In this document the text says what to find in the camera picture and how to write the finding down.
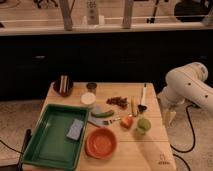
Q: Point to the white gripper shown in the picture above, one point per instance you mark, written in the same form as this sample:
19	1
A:
166	103

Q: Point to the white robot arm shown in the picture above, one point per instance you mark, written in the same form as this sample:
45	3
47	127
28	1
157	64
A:
185	83

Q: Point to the red bowl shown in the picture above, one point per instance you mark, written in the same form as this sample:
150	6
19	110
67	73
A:
101	143

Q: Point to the dark bowl with sticks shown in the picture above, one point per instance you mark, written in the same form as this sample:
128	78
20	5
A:
63	86

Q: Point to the green cup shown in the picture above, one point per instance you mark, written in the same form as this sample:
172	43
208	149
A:
143	125

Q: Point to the yellow banana toy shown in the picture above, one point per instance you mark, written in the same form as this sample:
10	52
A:
133	106

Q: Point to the orange tomato toy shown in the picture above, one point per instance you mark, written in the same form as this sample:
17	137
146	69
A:
126	122

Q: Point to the green pepper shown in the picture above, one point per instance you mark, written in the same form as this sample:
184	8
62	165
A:
104	114

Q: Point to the metal fork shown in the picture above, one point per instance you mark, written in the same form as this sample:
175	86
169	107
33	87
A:
111	121

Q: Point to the grey cloth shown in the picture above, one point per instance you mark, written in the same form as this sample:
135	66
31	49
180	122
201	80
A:
94	120

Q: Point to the white round container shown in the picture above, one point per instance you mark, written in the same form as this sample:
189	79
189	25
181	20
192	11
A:
88	99

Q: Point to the small dark cup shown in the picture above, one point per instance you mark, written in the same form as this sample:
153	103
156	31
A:
91	87

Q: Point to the blue sponge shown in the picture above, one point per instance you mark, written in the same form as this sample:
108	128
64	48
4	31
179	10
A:
75	129

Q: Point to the green plastic tray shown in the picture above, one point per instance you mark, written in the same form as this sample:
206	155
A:
49	145

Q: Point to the white remote control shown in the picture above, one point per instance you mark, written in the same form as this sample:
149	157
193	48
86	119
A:
92	12

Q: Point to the wooden frame post right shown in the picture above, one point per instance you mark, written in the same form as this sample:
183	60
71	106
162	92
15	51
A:
127	15

